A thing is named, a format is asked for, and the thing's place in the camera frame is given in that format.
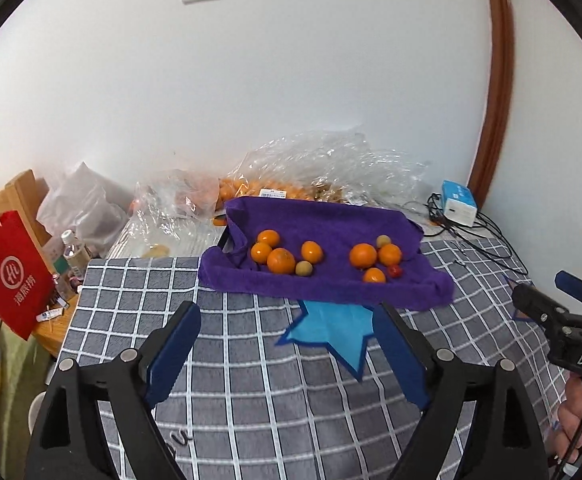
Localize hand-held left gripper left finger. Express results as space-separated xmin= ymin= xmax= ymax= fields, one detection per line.
xmin=25 ymin=301 xmax=202 ymax=480

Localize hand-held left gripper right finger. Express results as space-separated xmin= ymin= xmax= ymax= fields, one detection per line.
xmin=372 ymin=302 xmax=552 ymax=480

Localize large orange tangerine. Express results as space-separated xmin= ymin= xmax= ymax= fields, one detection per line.
xmin=267 ymin=248 xmax=296 ymax=275
xmin=349 ymin=243 xmax=378 ymax=269

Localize purple towel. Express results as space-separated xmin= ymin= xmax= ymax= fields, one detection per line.
xmin=198 ymin=196 xmax=456 ymax=311

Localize person's right hand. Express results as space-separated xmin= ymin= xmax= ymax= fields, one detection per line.
xmin=551 ymin=374 xmax=582 ymax=465

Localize blue star patch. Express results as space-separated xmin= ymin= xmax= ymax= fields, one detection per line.
xmin=274 ymin=299 xmax=376 ymax=385

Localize grey checked tablecloth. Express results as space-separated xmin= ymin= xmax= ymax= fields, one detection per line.
xmin=53 ymin=237 xmax=572 ymax=480

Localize wooden side table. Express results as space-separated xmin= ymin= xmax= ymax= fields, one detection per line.
xmin=31 ymin=292 xmax=79 ymax=356

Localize blue and white box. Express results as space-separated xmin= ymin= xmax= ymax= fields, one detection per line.
xmin=441 ymin=179 xmax=479 ymax=227

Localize clear plastic bottle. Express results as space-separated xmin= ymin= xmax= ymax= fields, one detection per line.
xmin=61 ymin=230 xmax=94 ymax=281

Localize small clear plastic bag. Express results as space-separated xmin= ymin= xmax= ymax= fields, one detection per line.
xmin=131 ymin=169 xmax=222 ymax=241

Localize yellow-green blanket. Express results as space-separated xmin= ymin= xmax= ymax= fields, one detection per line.
xmin=0 ymin=305 xmax=56 ymax=461

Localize white plastic bag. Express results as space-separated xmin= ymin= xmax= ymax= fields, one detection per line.
xmin=37 ymin=161 xmax=129 ymax=256

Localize red paper bag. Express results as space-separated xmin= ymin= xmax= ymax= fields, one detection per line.
xmin=0 ymin=197 xmax=56 ymax=342

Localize bagged tangerine pile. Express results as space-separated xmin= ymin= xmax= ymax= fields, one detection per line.
xmin=218 ymin=176 xmax=322 ymax=203

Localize large clear plastic bag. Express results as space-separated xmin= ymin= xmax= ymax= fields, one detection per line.
xmin=218 ymin=127 xmax=432 ymax=211

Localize wooden chair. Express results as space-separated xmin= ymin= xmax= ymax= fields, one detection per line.
xmin=0 ymin=169 xmax=52 ymax=241

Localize tangled black cables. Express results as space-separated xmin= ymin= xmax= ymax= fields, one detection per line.
xmin=403 ymin=192 xmax=529 ymax=276

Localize brown wooden door frame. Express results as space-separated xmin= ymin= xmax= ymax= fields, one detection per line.
xmin=467 ymin=0 xmax=516 ymax=206

